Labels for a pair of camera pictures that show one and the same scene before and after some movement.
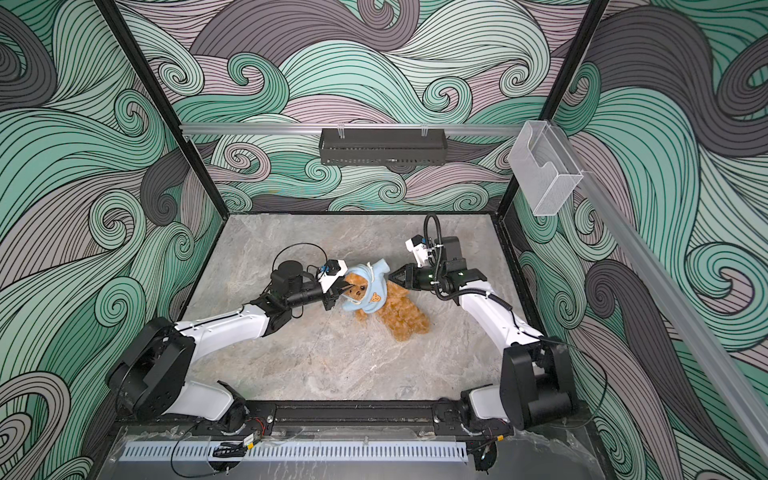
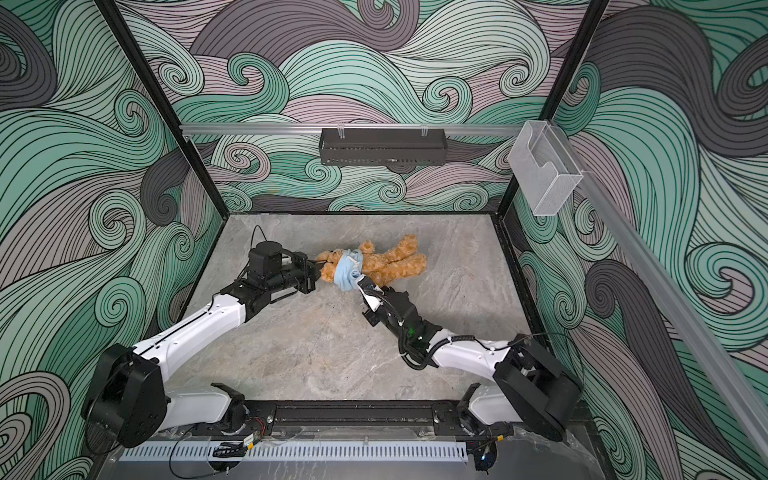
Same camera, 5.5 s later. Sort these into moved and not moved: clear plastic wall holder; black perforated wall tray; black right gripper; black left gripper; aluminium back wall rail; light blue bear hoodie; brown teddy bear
Moved: brown teddy bear; black left gripper; light blue bear hoodie; black right gripper
Not moved: black perforated wall tray; aluminium back wall rail; clear plastic wall holder
